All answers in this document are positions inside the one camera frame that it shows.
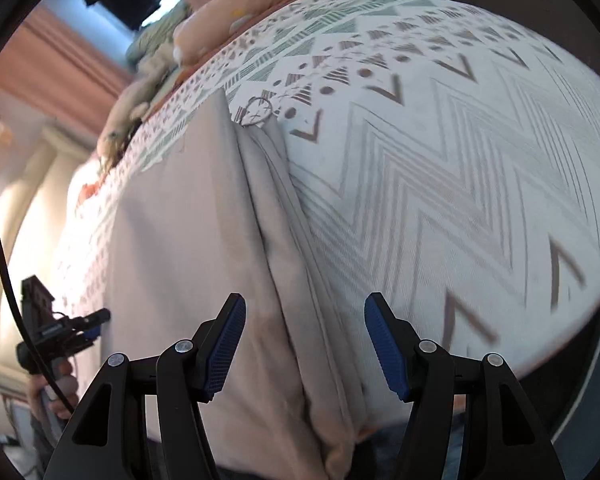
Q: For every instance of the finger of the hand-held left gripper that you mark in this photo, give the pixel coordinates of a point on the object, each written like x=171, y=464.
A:
x=97, y=319

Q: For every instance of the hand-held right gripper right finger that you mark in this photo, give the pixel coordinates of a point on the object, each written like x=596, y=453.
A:
x=387, y=350

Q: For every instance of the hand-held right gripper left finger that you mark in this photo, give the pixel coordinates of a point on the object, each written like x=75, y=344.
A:
x=225, y=345

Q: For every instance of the beige large shirt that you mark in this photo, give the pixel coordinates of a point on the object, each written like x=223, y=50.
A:
x=190, y=260

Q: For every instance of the person's left hand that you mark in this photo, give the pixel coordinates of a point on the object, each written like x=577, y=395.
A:
x=65, y=387

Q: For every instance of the cream padded headboard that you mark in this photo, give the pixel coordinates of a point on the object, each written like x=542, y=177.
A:
x=25, y=200

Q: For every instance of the geometric patterned duvet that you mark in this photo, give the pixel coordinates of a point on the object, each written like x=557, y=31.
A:
x=455, y=185

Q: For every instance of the grey plush toy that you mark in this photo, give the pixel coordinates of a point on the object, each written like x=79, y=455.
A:
x=130, y=110

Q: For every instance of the pink curtain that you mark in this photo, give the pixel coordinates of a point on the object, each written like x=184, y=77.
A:
x=55, y=55

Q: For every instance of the crumpled printed quilt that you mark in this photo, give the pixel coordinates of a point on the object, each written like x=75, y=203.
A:
x=160, y=35

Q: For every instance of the orange plush pillow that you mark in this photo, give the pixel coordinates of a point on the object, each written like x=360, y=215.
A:
x=230, y=15

